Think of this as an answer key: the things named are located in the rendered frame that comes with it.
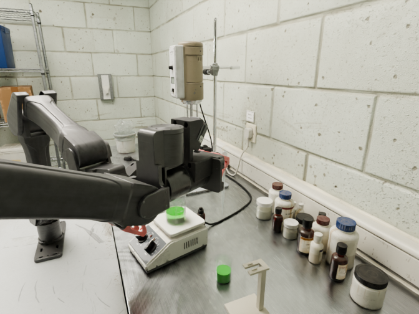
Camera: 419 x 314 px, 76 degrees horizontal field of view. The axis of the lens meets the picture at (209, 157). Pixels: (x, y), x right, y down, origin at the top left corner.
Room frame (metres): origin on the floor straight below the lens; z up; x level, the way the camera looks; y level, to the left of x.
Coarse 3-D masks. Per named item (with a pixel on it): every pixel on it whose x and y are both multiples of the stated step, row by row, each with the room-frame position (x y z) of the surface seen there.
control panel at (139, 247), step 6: (150, 228) 0.69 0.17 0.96; (150, 234) 0.67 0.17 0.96; (156, 234) 0.66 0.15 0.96; (132, 240) 0.67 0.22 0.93; (156, 240) 0.64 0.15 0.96; (162, 240) 0.63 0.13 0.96; (132, 246) 0.65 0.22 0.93; (138, 246) 0.64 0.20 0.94; (144, 246) 0.64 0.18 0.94; (162, 246) 0.61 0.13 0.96; (138, 252) 0.62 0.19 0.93; (144, 252) 0.61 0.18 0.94; (156, 252) 0.60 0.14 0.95; (144, 258) 0.60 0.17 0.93; (150, 258) 0.59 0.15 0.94
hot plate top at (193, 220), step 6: (186, 210) 0.76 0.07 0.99; (162, 216) 0.72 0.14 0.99; (186, 216) 0.72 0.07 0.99; (192, 216) 0.72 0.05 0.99; (198, 216) 0.72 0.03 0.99; (156, 222) 0.69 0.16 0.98; (162, 222) 0.68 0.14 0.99; (186, 222) 0.68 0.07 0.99; (192, 222) 0.68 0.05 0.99; (198, 222) 0.68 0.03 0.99; (204, 222) 0.69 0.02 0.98; (162, 228) 0.66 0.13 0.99; (168, 228) 0.65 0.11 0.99; (174, 228) 0.65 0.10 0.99; (180, 228) 0.65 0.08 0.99; (186, 228) 0.65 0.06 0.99; (192, 228) 0.66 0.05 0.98; (168, 234) 0.63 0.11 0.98; (174, 234) 0.63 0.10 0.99
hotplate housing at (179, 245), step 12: (156, 228) 0.68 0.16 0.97; (204, 228) 0.69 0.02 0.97; (168, 240) 0.62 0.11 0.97; (180, 240) 0.63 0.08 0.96; (192, 240) 0.66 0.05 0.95; (204, 240) 0.68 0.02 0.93; (132, 252) 0.64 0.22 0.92; (168, 252) 0.61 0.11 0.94; (180, 252) 0.63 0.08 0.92; (192, 252) 0.66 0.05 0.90; (144, 264) 0.58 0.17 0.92; (156, 264) 0.59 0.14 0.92
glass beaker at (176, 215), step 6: (180, 198) 0.72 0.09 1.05; (174, 204) 0.67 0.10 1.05; (180, 204) 0.67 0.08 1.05; (168, 210) 0.67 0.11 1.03; (174, 210) 0.67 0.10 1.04; (180, 210) 0.67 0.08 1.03; (168, 216) 0.67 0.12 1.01; (174, 216) 0.67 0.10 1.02; (180, 216) 0.67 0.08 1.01; (168, 222) 0.67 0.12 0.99; (174, 222) 0.67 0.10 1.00; (180, 222) 0.67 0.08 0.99
